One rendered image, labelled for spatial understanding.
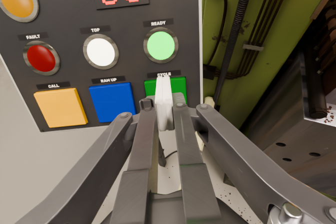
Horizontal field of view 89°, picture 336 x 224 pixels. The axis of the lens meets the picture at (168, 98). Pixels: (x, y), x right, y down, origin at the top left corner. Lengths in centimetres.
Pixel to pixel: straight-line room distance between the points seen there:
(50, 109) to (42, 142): 137
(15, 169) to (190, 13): 169
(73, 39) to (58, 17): 3
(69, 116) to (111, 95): 10
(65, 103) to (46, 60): 8
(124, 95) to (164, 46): 11
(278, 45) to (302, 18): 8
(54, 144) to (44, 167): 17
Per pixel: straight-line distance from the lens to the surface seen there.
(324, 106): 48
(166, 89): 16
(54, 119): 40
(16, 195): 171
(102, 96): 33
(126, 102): 33
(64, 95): 36
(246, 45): 56
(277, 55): 60
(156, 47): 29
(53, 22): 34
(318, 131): 53
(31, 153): 177
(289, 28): 55
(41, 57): 36
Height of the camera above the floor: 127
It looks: 55 degrees down
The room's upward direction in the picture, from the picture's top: 7 degrees counter-clockwise
